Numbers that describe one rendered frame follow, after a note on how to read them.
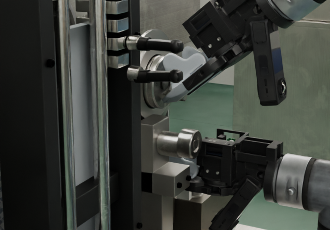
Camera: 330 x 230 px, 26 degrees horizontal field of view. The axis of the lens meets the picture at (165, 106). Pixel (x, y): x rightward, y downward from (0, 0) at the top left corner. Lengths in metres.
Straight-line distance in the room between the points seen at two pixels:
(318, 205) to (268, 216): 2.63
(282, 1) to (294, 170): 0.25
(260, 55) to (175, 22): 0.92
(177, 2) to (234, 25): 0.89
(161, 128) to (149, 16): 0.74
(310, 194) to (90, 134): 0.40
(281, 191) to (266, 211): 2.69
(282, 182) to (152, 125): 0.20
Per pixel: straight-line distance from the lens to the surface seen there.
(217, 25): 0.93
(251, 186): 1.05
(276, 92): 0.93
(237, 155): 1.04
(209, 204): 1.20
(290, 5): 0.90
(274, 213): 3.69
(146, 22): 1.69
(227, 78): 5.95
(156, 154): 0.99
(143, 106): 0.99
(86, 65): 0.68
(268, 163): 1.03
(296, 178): 1.01
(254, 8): 0.94
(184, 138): 0.96
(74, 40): 0.66
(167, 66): 0.98
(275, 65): 0.94
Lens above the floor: 1.49
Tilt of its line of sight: 16 degrees down
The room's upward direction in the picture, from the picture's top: straight up
